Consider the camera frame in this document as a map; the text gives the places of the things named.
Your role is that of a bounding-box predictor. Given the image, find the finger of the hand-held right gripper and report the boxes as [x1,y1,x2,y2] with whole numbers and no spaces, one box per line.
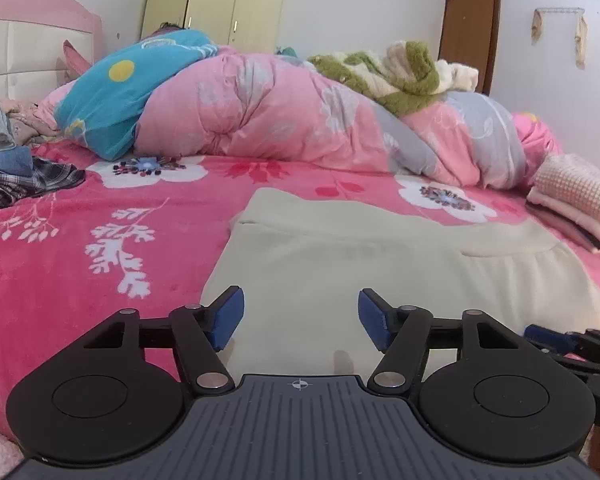
[524,324,581,356]

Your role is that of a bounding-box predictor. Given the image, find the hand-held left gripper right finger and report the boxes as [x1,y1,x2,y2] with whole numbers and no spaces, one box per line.
[357,288,518,395]

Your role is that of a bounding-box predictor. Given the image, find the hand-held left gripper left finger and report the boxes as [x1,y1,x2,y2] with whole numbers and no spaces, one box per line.
[84,286,245,395]

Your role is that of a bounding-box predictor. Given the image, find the beige zip jacket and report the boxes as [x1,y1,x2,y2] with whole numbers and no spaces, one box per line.
[200,187,600,381]

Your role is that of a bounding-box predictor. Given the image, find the folded cream pink towels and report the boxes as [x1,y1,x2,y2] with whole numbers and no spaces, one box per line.
[525,152,600,253]

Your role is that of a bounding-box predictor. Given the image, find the pink floral bed blanket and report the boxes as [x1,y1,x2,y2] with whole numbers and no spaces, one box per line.
[0,137,600,441]

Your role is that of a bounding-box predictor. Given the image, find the pink floral quilt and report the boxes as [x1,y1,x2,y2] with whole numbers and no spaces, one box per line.
[32,45,563,191]

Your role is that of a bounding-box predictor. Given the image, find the plaid shirt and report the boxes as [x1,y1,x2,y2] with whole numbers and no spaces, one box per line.
[0,156,87,213]

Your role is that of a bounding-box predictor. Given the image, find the green and cream fleece garment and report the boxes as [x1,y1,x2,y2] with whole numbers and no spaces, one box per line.
[307,40,479,116]

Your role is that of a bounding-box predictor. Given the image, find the blue pillow yellow dot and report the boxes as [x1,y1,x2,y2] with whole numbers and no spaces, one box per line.
[54,29,220,162]

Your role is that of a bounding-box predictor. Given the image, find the blue jeans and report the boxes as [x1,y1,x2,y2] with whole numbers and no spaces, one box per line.
[0,147,35,178]

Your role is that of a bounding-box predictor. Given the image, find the pale pink garment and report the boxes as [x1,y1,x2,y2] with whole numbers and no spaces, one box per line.
[2,97,63,146]

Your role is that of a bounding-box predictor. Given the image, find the brown wooden door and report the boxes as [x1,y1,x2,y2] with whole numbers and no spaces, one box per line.
[437,0,502,96]

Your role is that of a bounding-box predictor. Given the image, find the pink pillow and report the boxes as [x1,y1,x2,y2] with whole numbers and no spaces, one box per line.
[62,40,93,81]

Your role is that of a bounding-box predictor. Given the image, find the cream wardrobe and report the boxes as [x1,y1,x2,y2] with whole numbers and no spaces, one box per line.
[140,0,292,55]

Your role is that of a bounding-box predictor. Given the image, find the pink and white headboard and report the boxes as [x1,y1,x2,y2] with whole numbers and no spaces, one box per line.
[0,0,105,102]

